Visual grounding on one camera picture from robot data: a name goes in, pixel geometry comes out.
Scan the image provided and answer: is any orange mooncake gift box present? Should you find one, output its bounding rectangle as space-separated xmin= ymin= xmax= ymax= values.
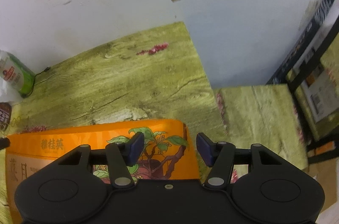
xmin=1 ymin=119 xmax=199 ymax=223

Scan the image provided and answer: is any purple lidded porridge can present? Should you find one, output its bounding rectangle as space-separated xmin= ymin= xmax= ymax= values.
xmin=0 ymin=102 xmax=12 ymax=132

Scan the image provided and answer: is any white plastic bag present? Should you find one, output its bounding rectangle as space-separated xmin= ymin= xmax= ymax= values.
xmin=0 ymin=78 xmax=22 ymax=105

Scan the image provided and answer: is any Tsingtao beer can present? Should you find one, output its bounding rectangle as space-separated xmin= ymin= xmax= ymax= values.
xmin=1 ymin=50 xmax=36 ymax=97

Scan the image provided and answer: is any black framed wooden board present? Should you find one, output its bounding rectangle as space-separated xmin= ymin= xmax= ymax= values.
xmin=287 ymin=24 xmax=338 ymax=164

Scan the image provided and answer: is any black leaning strip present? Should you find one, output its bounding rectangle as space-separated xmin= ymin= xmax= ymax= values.
xmin=267 ymin=0 xmax=334 ymax=85

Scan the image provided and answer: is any black usb cable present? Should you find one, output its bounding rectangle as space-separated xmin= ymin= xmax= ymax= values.
xmin=24 ymin=65 xmax=52 ymax=97

